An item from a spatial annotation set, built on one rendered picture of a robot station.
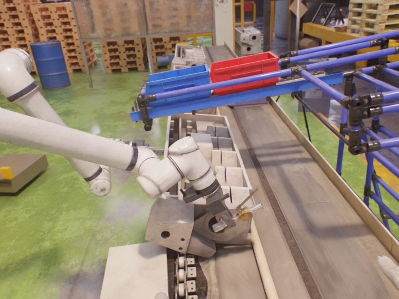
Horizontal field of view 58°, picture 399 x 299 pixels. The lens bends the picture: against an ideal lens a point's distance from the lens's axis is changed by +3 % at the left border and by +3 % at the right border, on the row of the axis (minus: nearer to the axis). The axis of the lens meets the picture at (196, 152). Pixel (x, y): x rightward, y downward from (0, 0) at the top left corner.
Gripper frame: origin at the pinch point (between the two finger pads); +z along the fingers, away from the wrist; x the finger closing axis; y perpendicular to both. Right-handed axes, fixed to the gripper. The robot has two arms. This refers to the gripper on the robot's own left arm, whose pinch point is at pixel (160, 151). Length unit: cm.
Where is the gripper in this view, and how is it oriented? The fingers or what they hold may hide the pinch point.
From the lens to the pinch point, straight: 167.5
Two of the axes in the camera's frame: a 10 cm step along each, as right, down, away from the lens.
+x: -0.4, -4.2, 9.1
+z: 9.9, 0.7, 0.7
